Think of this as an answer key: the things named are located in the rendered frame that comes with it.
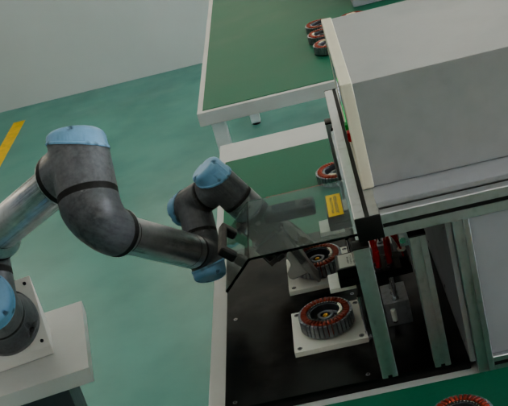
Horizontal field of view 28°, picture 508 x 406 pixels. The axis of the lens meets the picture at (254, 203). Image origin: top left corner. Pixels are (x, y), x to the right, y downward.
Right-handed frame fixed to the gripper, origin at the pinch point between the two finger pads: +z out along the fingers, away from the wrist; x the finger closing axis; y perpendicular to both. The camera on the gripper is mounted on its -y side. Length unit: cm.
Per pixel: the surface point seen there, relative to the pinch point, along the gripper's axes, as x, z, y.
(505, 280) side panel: 45, 5, -35
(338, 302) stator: 22.4, -1.0, -3.6
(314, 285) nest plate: 7.2, -0.2, 2.5
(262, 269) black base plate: -7.5, -5.0, 13.2
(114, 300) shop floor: -152, 23, 119
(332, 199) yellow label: 25.6, -20.4, -19.2
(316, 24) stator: -199, 8, -10
